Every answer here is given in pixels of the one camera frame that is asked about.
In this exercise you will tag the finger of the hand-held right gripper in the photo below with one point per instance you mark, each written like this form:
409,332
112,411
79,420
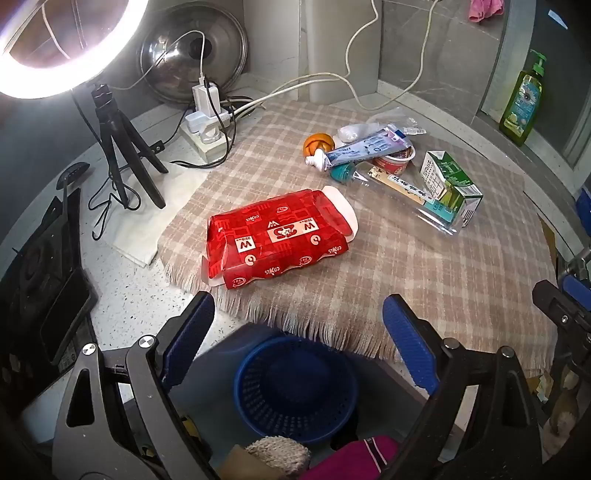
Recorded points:
563,309
577,287

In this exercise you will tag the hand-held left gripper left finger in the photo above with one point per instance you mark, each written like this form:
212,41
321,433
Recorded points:
191,332

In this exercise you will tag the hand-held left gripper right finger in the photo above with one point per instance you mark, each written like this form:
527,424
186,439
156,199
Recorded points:
406,332

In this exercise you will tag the blue plastic basket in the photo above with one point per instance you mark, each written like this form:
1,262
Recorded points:
286,383

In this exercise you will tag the red paper cup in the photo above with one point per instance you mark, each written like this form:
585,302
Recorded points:
392,162

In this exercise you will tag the clear plastic bag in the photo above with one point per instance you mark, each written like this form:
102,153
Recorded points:
351,134

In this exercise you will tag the orange peel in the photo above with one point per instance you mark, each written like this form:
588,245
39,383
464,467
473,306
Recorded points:
318,141

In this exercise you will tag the blue plastic item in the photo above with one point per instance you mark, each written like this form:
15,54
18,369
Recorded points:
585,207

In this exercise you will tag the beige plaid fringed cloth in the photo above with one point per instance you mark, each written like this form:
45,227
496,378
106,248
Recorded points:
369,258

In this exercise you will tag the white cloth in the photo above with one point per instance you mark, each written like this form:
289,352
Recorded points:
138,235

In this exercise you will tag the red tissue packet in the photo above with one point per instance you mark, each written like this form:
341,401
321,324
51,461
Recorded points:
277,240

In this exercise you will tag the clear bottle with teal cap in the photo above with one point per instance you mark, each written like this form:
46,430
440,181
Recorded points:
397,203

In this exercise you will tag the paper chopstick wrapper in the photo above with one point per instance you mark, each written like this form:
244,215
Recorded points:
406,187

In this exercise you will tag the beige knit item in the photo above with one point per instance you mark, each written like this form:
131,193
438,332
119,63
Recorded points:
277,454

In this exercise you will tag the green milk carton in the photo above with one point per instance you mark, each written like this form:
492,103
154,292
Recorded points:
455,184

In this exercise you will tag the toothpaste tube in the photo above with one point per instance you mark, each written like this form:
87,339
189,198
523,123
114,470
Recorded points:
364,150

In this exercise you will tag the green soap pump bottle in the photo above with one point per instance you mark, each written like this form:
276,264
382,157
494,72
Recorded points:
521,106

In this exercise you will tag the black skimmer ladle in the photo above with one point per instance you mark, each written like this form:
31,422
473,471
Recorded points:
73,174

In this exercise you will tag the black tripod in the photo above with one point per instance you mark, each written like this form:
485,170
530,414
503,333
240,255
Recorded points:
111,138

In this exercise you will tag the white power plug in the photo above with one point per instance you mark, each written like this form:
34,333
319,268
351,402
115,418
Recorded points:
217,121

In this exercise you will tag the white charger adapter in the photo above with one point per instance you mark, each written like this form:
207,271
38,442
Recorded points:
205,99

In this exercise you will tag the metal pot lid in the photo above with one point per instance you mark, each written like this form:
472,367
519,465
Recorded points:
171,60

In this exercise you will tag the pink cloth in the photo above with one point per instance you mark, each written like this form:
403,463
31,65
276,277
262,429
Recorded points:
485,9

